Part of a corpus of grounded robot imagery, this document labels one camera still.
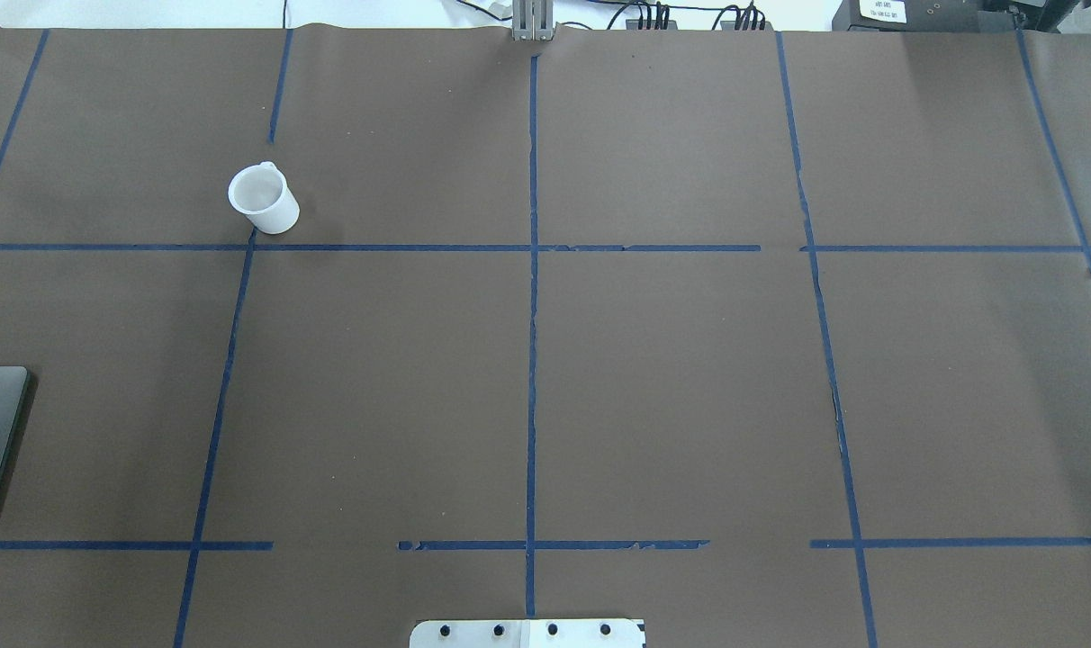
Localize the black box with label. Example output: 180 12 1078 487
831 1 1017 33

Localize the white plastic cup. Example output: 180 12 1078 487
226 160 302 235

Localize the grey aluminium camera post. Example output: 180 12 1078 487
511 0 556 41

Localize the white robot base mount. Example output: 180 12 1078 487
409 619 647 647

